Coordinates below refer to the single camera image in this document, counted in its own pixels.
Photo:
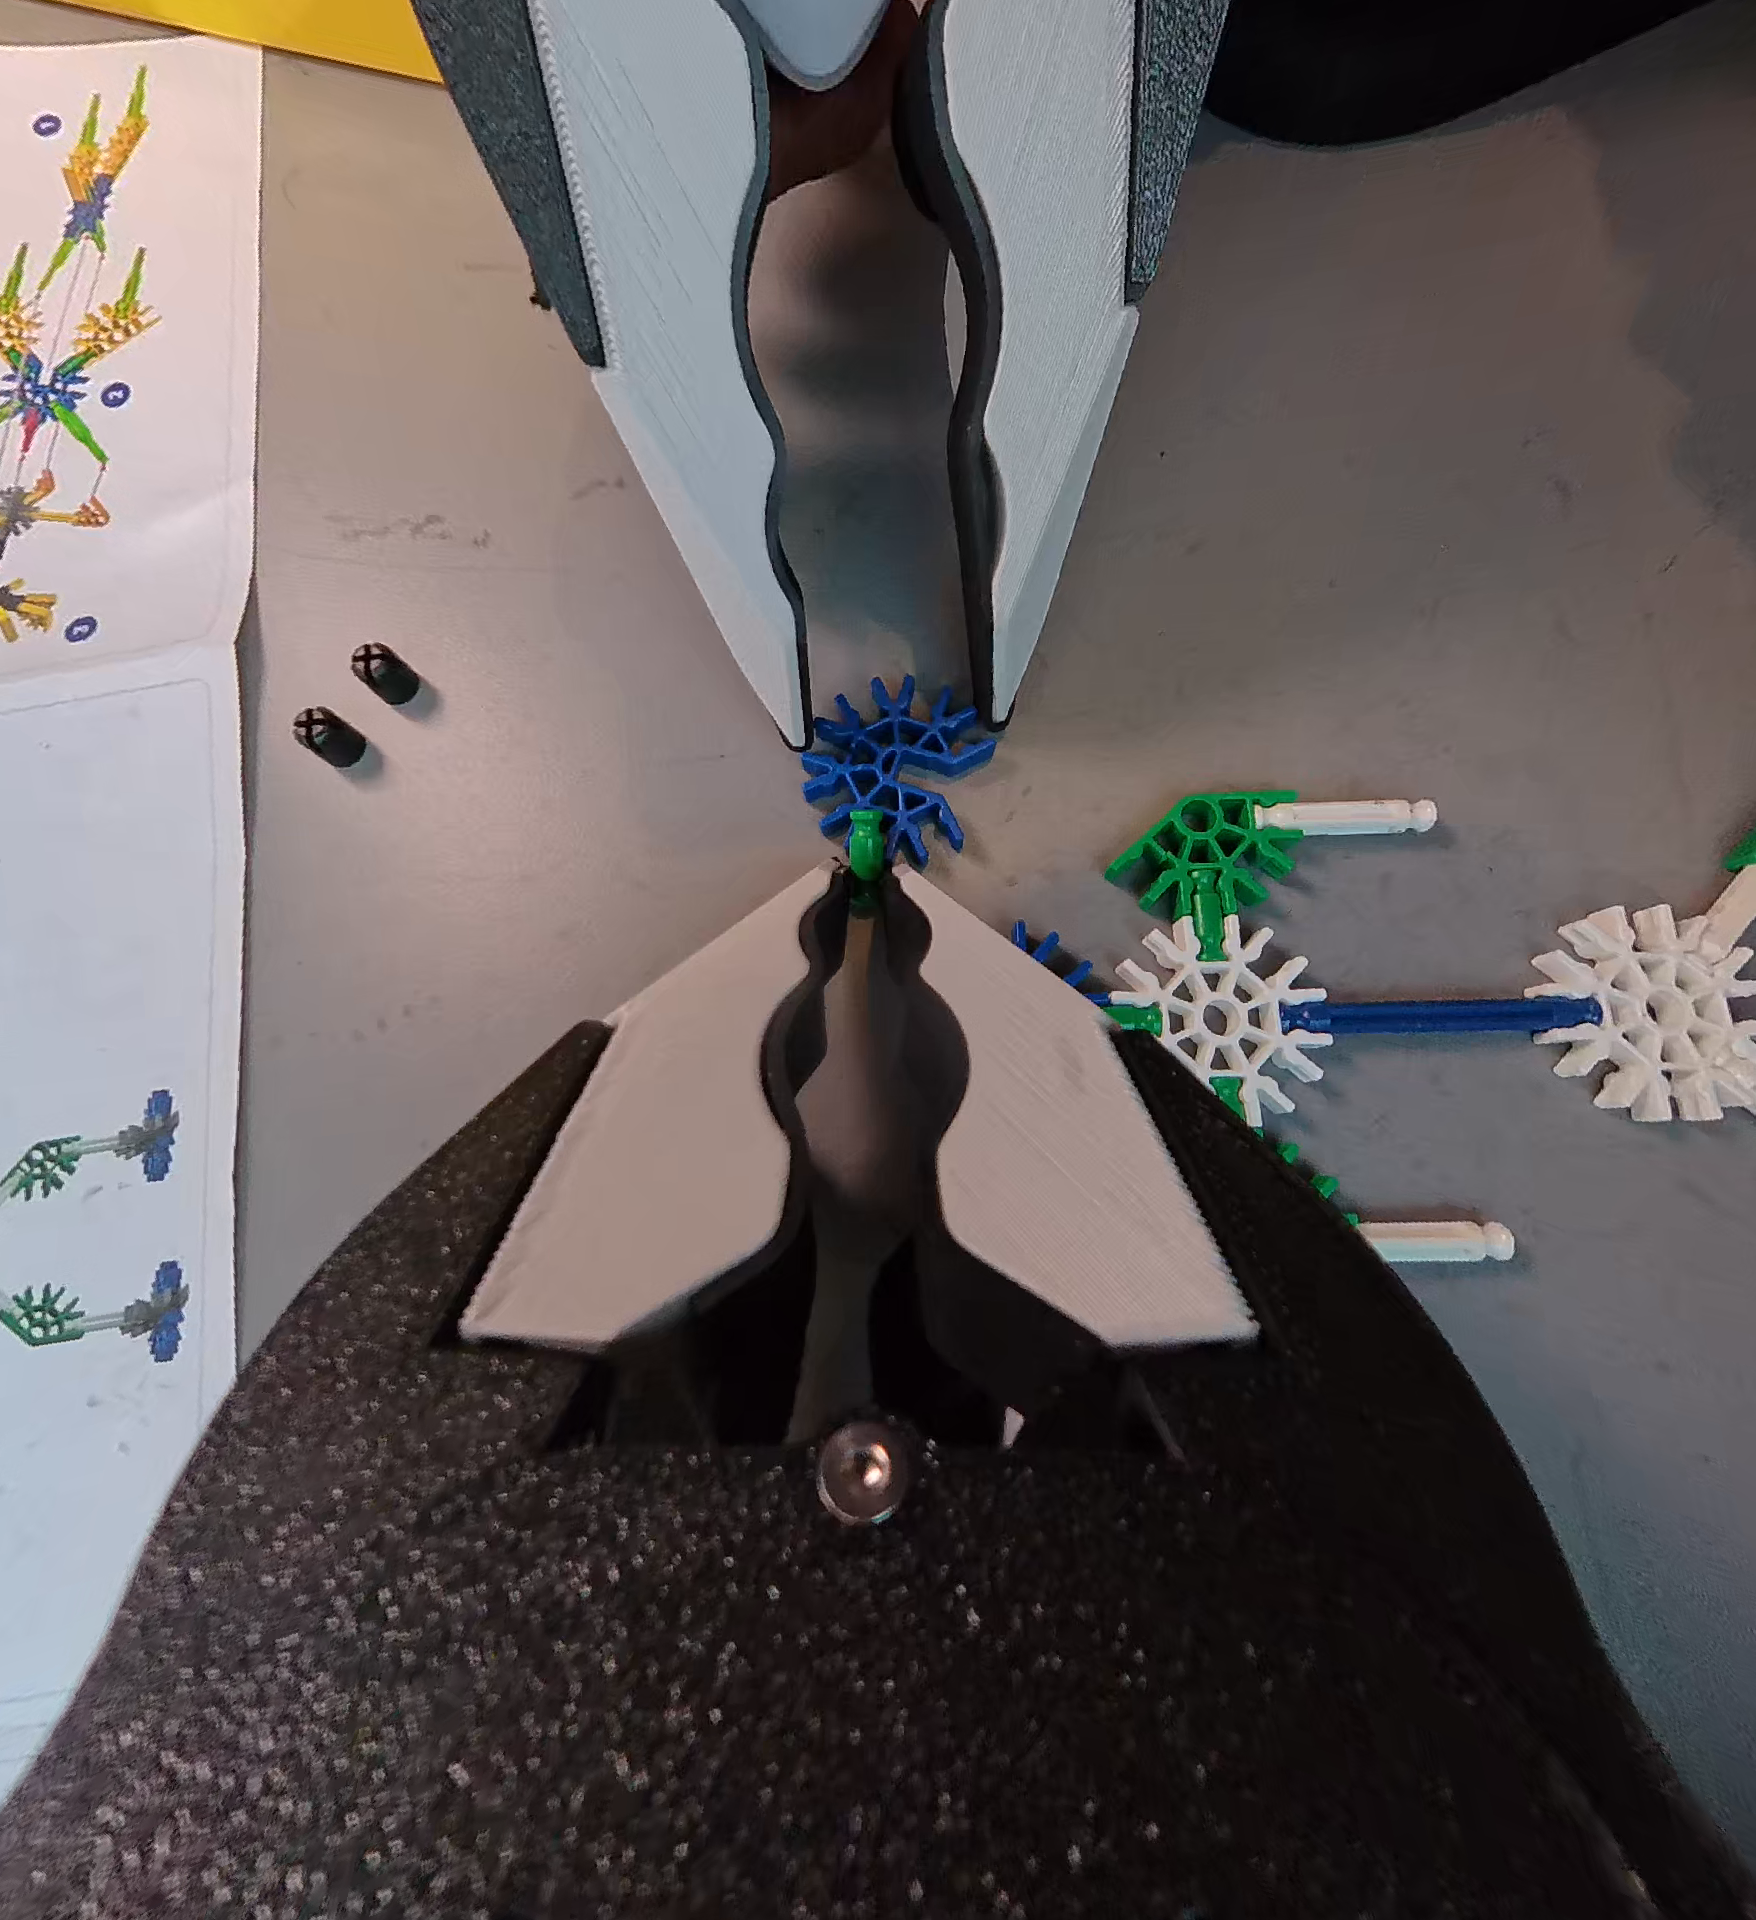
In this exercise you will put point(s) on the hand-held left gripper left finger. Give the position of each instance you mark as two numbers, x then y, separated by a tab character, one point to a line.
638	1184

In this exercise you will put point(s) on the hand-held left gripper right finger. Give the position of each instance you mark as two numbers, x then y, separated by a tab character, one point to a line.
1089	1184

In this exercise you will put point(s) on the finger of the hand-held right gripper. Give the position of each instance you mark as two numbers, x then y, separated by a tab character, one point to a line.
668	301
1060	301

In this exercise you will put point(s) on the green short toy rod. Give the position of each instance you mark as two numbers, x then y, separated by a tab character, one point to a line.
863	855
1135	1019

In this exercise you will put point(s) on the blue toy connector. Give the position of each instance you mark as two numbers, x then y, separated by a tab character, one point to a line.
1051	960
893	772

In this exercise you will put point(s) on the yellow plastic bin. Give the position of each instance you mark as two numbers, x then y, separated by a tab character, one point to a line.
338	36

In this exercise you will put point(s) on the small black toy connector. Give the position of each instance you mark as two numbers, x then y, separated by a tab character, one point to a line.
327	734
385	671

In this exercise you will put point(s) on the white green blue toy assembly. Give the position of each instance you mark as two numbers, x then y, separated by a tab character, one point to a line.
1658	1005

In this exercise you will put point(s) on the person's right hand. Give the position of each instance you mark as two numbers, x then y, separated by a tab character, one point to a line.
834	136

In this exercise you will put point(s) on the folded paper instruction sheet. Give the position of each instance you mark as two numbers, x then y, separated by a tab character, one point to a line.
70	899

